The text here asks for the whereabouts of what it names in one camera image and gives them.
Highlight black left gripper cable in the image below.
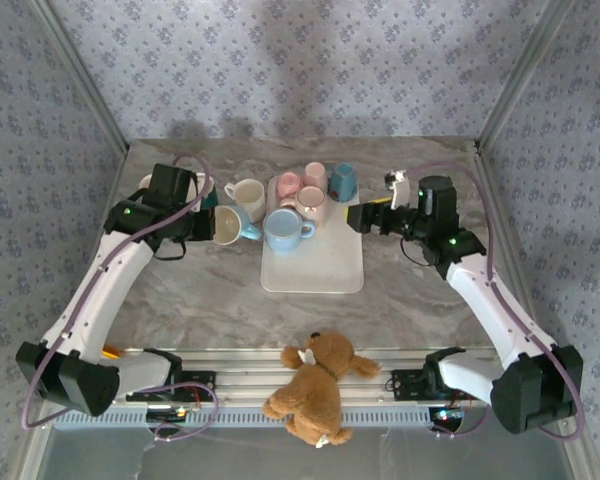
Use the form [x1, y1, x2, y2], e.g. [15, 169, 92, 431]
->
[152, 238, 188, 263]

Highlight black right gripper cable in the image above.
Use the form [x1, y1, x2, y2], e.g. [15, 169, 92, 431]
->
[399, 234, 439, 267]

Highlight large light blue ribbed mug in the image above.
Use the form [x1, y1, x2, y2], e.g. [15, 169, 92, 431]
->
[263, 207, 317, 257]

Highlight aluminium frame post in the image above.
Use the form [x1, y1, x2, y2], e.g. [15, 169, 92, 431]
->
[29, 0, 130, 152]
[474, 0, 579, 151]

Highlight teal square mug red flower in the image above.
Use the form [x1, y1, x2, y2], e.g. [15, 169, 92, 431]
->
[328, 162, 360, 203]

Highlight small pink mug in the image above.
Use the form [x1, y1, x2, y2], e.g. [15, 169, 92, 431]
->
[276, 171, 302, 198]

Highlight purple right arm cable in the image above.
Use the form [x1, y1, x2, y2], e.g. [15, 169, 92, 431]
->
[402, 162, 586, 441]

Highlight brown teddy bear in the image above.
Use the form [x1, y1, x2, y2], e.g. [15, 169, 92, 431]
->
[262, 329, 382, 450]

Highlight pale pink tall mug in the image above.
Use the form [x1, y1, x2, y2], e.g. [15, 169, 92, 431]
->
[302, 161, 329, 189]

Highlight grey slotted cable duct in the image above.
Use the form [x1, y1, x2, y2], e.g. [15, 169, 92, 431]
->
[49, 409, 439, 431]

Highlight aluminium front rail frame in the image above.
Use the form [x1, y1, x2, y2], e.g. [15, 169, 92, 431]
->
[34, 347, 579, 407]

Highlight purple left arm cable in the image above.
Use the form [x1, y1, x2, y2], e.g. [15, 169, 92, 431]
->
[20, 153, 220, 444]

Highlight dark green mug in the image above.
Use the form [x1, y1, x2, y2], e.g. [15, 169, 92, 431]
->
[192, 172, 218, 210]

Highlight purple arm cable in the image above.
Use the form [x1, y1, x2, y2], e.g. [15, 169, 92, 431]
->
[20, 153, 220, 444]
[402, 162, 586, 441]

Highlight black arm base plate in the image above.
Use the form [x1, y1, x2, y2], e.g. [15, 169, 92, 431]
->
[125, 369, 217, 403]
[389, 368, 484, 401]

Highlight white plastic tray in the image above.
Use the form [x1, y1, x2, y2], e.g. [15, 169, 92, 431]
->
[259, 174, 365, 295]

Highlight white faceted mug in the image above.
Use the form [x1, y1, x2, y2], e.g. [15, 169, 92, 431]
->
[223, 178, 268, 224]

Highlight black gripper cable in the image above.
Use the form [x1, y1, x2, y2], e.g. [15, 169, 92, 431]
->
[152, 238, 188, 263]
[399, 234, 439, 267]

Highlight pink faceted mug gold rim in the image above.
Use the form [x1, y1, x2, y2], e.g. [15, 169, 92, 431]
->
[279, 185, 330, 225]

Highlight small circuit board with LEDs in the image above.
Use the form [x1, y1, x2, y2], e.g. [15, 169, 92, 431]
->
[146, 407, 187, 424]
[428, 407, 465, 424]

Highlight light blue mug cream inside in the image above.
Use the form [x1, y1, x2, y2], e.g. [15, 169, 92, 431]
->
[211, 203, 263, 247]

